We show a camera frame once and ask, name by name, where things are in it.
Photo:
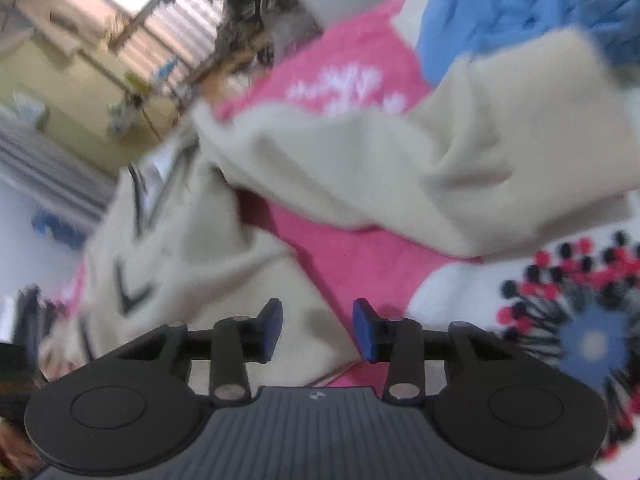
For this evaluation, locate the grey curtain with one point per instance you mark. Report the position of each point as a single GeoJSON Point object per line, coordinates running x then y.
{"type": "Point", "coordinates": [45, 170]}

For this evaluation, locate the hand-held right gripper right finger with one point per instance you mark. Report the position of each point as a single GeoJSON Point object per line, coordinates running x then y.
{"type": "Point", "coordinates": [361, 332]}

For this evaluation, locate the cream jacket with black trim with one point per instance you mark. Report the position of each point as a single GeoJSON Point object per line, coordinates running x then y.
{"type": "Point", "coordinates": [400, 170]}

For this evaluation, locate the blue cloth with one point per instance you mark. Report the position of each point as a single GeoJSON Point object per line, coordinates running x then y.
{"type": "Point", "coordinates": [500, 5]}

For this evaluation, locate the black wheelchair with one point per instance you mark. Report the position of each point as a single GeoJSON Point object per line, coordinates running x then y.
{"type": "Point", "coordinates": [250, 5]}

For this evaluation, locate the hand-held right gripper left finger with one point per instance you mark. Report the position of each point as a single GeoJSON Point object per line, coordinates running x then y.
{"type": "Point", "coordinates": [274, 327]}

